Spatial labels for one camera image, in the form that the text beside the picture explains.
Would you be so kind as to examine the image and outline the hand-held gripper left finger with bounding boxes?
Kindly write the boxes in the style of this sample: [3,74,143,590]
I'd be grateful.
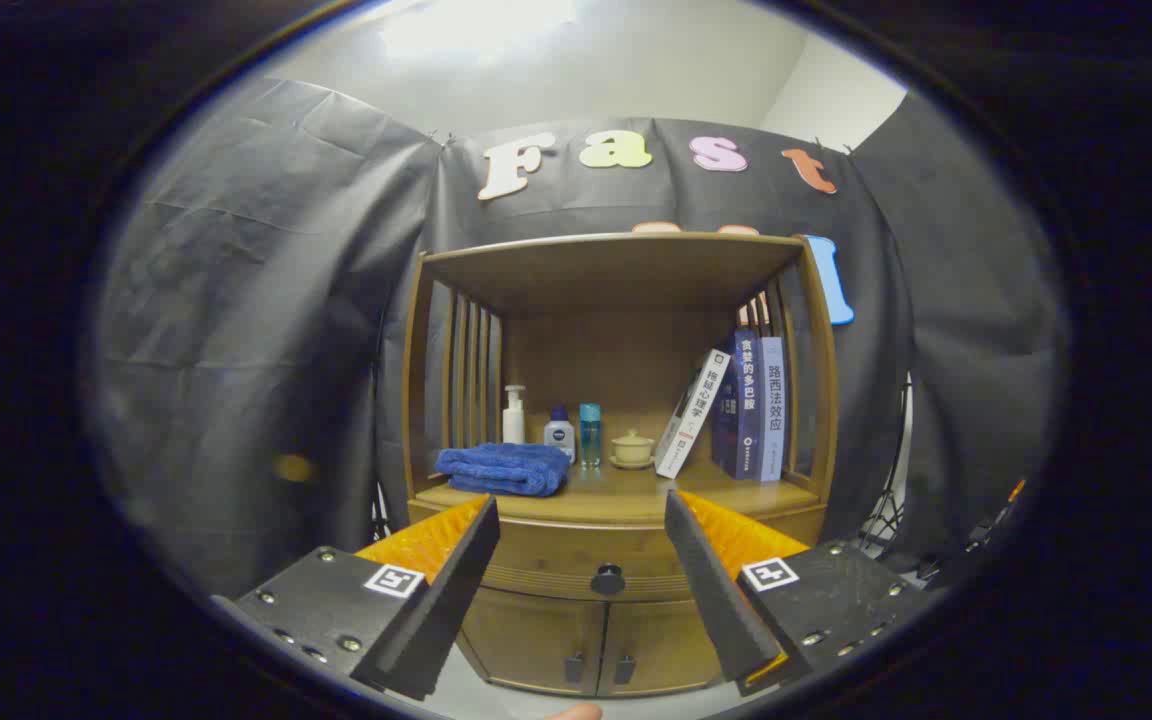
[211,495,500,701]

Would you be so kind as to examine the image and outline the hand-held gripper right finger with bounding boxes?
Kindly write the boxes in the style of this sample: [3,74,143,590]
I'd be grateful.
[664,488,942,698]

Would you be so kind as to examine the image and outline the wooden drawer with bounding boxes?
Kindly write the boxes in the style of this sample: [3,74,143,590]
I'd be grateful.
[408,498,827,604]

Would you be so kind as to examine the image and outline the wooden cabinet door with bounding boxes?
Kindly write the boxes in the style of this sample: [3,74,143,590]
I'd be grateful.
[454,585,609,696]
[598,598,727,698]

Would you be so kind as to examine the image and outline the wooden countertop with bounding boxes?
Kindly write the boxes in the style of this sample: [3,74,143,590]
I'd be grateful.
[414,460,822,526]

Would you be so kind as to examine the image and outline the wooden cabinet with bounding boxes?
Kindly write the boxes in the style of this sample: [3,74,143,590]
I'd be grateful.
[401,232,840,698]

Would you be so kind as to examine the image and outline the blue folded towel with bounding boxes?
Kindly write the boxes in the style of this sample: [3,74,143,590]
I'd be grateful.
[434,443,572,498]

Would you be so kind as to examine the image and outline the cream lidded teacup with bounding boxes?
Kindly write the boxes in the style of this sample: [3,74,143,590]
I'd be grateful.
[608,429,655,471]

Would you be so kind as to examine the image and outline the white book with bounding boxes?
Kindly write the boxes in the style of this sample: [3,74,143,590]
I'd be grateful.
[654,348,732,479]

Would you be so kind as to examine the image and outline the dark blue book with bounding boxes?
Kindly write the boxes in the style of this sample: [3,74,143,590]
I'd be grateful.
[711,330,765,479]

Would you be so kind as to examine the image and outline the white bottle with blue cap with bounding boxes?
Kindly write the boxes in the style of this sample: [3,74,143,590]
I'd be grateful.
[544,405,577,463]

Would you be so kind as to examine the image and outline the light purple book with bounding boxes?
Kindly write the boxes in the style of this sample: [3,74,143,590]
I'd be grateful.
[758,335,787,483]

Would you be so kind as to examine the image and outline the black equipment with orange tip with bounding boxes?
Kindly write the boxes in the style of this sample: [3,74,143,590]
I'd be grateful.
[966,478,1027,561]

